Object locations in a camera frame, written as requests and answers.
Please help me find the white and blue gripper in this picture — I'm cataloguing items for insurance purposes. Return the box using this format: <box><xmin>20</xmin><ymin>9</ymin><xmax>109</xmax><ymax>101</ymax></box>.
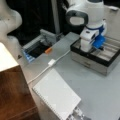
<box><xmin>80</xmin><ymin>21</ymin><xmax>107</xmax><ymax>53</ymax></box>

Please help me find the black and silver case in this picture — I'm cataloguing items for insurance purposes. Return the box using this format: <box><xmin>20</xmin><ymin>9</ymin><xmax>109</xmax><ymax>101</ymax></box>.
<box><xmin>70</xmin><ymin>35</ymin><xmax>120</xmax><ymax>75</ymax></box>

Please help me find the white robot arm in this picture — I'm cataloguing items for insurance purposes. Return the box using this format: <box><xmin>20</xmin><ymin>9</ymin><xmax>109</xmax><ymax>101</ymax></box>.
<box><xmin>0</xmin><ymin>0</ymin><xmax>106</xmax><ymax>52</ymax></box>

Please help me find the orange object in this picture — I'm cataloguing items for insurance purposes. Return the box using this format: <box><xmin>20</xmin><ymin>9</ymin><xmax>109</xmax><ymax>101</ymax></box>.
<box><xmin>45</xmin><ymin>47</ymin><xmax>52</xmax><ymax>54</ymax></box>

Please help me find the white spiral notebook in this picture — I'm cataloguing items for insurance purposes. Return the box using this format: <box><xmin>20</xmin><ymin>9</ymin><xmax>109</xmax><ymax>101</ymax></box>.
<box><xmin>33</xmin><ymin>69</ymin><xmax>81</xmax><ymax>120</ymax></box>

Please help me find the metal rail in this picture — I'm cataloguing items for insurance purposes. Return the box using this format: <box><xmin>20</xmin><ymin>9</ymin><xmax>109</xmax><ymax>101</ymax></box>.
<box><xmin>23</xmin><ymin>29</ymin><xmax>60</xmax><ymax>51</ymax></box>

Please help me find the white cable adapter block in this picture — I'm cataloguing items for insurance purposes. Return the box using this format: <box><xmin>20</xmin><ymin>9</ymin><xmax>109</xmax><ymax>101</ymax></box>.
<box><xmin>48</xmin><ymin>59</ymin><xmax>56</xmax><ymax>66</ymax></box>

